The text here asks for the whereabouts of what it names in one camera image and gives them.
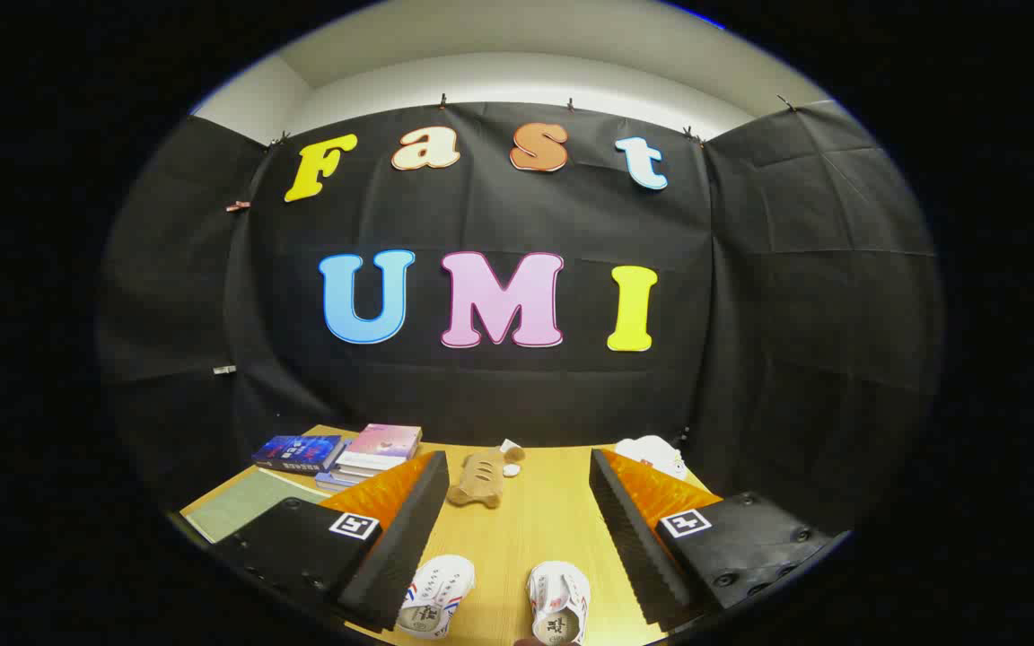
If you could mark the white plush toy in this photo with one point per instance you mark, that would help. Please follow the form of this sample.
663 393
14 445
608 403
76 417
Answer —
652 453

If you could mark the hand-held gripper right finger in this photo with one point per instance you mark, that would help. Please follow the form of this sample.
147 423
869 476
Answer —
634 547

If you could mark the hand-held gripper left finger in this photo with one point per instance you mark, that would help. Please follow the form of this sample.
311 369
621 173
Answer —
400 547

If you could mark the pale blue book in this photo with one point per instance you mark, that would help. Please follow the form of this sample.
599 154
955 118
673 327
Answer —
336 481

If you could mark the black backdrop cloth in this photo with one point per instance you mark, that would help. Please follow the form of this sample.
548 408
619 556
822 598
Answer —
481 215

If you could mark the pink cover book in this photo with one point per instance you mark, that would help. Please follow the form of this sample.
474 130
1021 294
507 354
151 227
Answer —
382 440

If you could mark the blue cover book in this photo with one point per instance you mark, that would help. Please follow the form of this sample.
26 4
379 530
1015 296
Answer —
297 451

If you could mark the white book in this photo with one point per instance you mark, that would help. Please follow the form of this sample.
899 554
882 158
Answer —
369 465

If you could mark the brown bread plush toy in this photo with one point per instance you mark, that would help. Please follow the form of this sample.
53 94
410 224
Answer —
478 480

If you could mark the white canvas shoe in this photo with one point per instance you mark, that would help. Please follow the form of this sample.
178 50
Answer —
559 597
436 592

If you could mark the grey-green fabric storage box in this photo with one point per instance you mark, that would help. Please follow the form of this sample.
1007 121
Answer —
248 504

